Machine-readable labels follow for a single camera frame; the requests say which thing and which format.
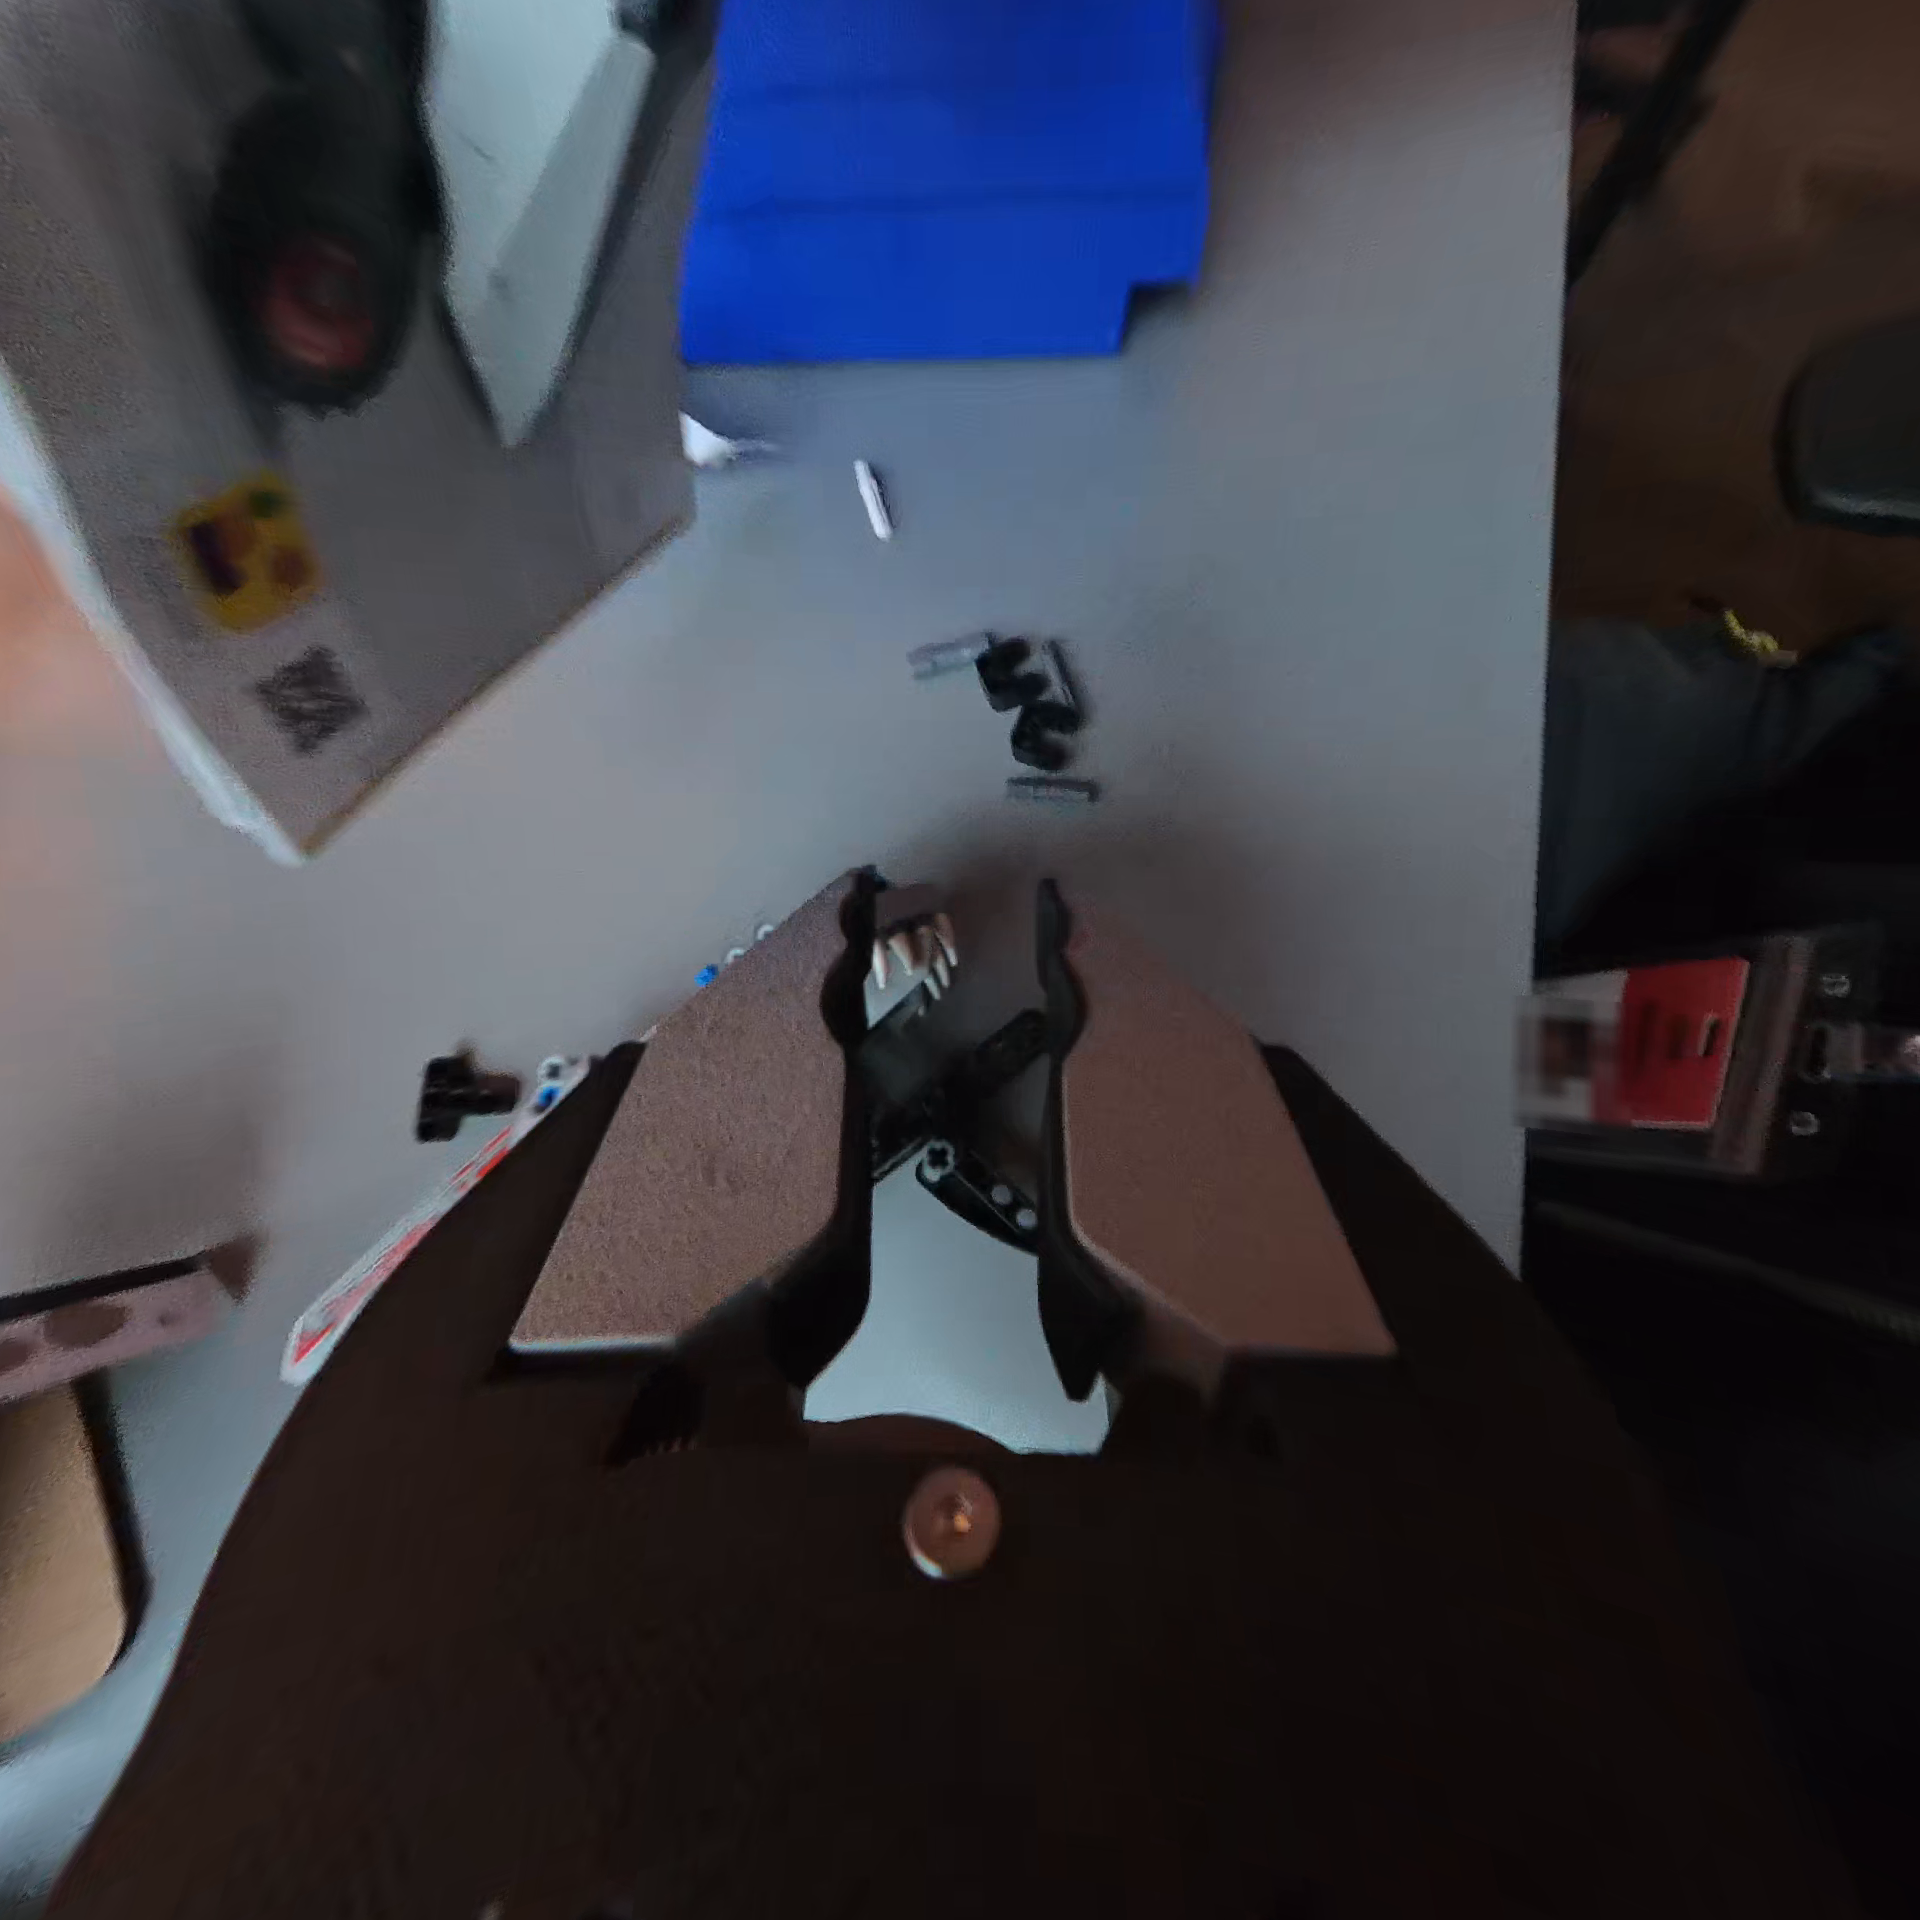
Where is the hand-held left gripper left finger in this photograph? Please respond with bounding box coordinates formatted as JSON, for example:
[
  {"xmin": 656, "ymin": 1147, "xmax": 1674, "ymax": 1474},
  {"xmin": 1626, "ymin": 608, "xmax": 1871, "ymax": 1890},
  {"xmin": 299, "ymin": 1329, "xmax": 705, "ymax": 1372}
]
[{"xmin": 513, "ymin": 867, "xmax": 886, "ymax": 1391}]

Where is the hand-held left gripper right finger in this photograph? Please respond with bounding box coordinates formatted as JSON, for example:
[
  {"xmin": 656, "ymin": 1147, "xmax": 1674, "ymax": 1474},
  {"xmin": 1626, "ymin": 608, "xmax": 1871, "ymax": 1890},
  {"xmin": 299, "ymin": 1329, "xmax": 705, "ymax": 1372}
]
[{"xmin": 1033, "ymin": 873, "xmax": 1400, "ymax": 1406}]

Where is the grey red lego vehicle model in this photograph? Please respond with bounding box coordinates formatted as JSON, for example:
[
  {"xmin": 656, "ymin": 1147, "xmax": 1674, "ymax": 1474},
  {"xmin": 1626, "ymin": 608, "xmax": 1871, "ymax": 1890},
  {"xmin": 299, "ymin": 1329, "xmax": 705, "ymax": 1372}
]
[{"xmin": 289, "ymin": 885, "xmax": 1051, "ymax": 1381}]

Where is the blue plastic bin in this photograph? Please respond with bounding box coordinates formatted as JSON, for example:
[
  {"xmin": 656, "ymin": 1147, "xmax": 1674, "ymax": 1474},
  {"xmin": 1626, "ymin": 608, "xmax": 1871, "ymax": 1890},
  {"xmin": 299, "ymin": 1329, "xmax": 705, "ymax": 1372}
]
[{"xmin": 682, "ymin": 0, "xmax": 1222, "ymax": 368}]

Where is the black triangular lego piece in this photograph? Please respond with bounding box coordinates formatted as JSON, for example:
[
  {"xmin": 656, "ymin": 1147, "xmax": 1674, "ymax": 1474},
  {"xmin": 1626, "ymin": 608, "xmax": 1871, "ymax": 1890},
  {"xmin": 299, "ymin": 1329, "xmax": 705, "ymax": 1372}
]
[{"xmin": 412, "ymin": 1049, "xmax": 519, "ymax": 1147}]

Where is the cluster of small lego connectors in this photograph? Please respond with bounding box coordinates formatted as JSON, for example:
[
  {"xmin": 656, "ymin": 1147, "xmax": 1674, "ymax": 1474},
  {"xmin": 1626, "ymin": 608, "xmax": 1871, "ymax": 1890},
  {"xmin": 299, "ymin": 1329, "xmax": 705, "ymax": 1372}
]
[{"xmin": 904, "ymin": 633, "xmax": 1102, "ymax": 808}]

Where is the red labelled black device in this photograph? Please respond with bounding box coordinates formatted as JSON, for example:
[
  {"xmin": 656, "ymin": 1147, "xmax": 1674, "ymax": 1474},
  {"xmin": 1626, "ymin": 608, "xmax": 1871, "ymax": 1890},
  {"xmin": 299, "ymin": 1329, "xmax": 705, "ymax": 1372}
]
[{"xmin": 1512, "ymin": 927, "xmax": 1920, "ymax": 1182}]

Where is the grey box with wheel picture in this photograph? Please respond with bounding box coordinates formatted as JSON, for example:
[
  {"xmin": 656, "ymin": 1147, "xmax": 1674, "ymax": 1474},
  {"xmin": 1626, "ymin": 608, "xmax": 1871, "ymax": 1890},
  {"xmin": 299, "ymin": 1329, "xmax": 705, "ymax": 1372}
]
[{"xmin": 0, "ymin": 0, "xmax": 699, "ymax": 867}]

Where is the black office chair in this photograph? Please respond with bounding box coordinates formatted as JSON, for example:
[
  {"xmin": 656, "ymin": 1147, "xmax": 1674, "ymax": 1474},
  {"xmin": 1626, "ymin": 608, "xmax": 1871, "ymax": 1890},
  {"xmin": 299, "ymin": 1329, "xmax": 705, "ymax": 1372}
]
[{"xmin": 1774, "ymin": 319, "xmax": 1920, "ymax": 533}]

